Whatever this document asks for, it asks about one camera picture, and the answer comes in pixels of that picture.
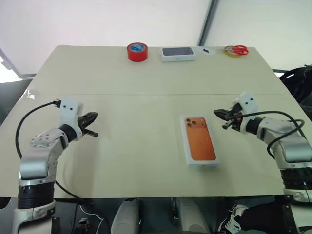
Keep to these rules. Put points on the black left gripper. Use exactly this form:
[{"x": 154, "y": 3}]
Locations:
[{"x": 82, "y": 124}]

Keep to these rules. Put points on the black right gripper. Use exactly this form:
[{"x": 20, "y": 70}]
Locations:
[{"x": 235, "y": 119}]

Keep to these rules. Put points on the white phone box lid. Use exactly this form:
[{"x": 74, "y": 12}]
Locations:
[{"x": 200, "y": 141}]

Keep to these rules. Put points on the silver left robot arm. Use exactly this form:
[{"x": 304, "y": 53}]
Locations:
[{"x": 34, "y": 165}]

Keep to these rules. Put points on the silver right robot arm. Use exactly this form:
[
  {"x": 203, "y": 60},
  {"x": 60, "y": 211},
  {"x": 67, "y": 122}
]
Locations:
[{"x": 292, "y": 151}]

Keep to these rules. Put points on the white box dark phone print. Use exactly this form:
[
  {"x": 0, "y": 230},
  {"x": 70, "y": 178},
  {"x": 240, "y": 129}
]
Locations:
[{"x": 178, "y": 51}]

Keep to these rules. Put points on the cream paper table sheet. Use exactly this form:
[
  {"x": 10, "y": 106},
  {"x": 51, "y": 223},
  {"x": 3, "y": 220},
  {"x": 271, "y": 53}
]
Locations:
[
  {"x": 134, "y": 170},
  {"x": 97, "y": 73}
]

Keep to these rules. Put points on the yellow tape roll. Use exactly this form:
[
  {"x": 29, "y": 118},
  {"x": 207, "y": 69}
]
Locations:
[{"x": 231, "y": 55}]

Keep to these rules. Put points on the white round disc black mark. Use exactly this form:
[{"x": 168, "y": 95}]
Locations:
[{"x": 210, "y": 51}]

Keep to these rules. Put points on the red tape roll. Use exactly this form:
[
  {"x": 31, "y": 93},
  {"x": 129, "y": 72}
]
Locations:
[{"x": 136, "y": 57}]

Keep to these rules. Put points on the black bag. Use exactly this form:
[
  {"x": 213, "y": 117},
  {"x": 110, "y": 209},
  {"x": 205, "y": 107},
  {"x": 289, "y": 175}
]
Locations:
[{"x": 299, "y": 83}]

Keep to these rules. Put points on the white left robot leg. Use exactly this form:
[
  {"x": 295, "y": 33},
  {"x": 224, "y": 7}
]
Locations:
[{"x": 126, "y": 217}]

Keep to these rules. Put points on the white robot leg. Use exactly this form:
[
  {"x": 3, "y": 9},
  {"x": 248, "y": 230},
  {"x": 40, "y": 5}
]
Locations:
[
  {"x": 191, "y": 217},
  {"x": 126, "y": 217}
]

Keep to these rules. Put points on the black floor device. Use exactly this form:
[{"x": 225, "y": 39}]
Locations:
[{"x": 83, "y": 224}]

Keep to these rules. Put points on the black and white sneaker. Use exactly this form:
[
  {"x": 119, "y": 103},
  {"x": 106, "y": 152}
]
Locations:
[{"x": 231, "y": 219}]

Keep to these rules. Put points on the person's black trouser leg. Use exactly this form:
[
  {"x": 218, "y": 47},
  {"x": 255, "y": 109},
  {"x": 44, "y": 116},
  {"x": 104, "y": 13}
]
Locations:
[{"x": 265, "y": 214}]

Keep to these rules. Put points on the white right robot leg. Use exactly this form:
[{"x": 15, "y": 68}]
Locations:
[{"x": 191, "y": 217}]

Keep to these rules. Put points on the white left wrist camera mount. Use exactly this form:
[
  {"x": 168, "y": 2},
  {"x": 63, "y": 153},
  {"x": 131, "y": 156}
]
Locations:
[{"x": 69, "y": 114}]

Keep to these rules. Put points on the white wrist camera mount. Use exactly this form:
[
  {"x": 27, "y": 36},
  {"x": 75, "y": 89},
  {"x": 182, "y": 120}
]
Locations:
[
  {"x": 69, "y": 114},
  {"x": 248, "y": 103}
]

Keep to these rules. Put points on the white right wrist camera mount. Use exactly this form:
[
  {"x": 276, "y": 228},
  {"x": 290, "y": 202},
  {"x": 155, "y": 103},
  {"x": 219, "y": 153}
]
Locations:
[{"x": 248, "y": 103}]

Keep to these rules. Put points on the dark upright frame pole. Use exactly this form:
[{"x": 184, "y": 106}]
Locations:
[{"x": 207, "y": 24}]

